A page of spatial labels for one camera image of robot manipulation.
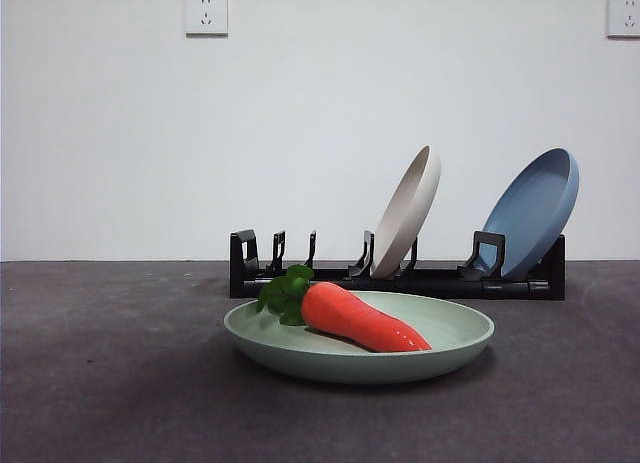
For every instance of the orange carrot with green leaves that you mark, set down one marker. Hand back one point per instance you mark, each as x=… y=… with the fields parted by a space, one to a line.
x=350 y=318

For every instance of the pale green plate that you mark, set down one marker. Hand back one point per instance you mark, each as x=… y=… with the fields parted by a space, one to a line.
x=350 y=368

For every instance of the beige plate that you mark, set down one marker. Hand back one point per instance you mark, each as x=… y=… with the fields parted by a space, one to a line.
x=405 y=218

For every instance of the black plate rack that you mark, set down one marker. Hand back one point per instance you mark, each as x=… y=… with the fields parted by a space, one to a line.
x=440 y=283

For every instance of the blue plate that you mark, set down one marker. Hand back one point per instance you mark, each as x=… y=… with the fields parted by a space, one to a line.
x=530 y=208

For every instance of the white wall socket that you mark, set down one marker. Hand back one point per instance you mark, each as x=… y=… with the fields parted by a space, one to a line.
x=624 y=15
x=206 y=13

